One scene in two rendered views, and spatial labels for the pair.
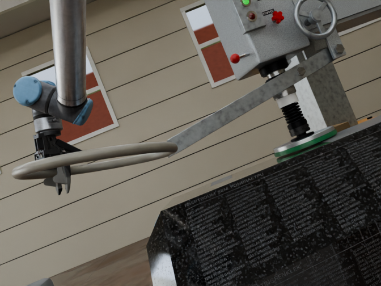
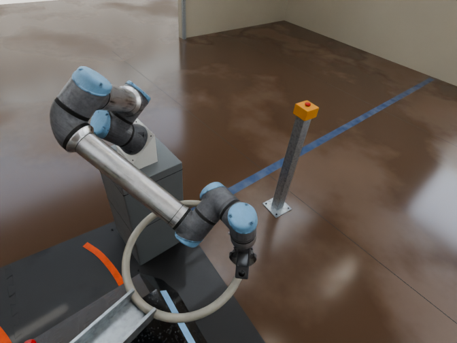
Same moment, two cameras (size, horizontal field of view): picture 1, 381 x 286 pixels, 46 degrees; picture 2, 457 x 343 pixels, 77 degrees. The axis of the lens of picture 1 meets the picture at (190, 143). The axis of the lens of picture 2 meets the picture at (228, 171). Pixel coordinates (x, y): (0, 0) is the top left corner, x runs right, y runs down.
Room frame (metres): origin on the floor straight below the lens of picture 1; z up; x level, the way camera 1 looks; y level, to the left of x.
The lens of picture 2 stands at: (1.90, -0.04, 2.06)
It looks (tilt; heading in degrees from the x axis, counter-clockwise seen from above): 42 degrees down; 136
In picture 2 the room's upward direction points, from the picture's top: 6 degrees clockwise
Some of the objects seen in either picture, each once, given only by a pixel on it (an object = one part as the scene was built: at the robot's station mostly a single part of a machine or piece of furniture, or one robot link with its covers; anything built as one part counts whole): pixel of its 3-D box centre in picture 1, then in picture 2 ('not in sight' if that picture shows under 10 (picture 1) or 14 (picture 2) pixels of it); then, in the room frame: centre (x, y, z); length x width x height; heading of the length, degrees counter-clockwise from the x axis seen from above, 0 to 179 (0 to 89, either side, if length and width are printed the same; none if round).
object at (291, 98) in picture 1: (287, 100); not in sight; (1.54, -0.36, 1.00); 0.07 x 0.07 x 0.04
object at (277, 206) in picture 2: not in sight; (290, 163); (0.92, 1.58, 0.54); 0.20 x 0.20 x 1.09; 85
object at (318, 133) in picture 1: (303, 139); not in sight; (1.54, -0.36, 0.85); 0.21 x 0.21 x 0.01
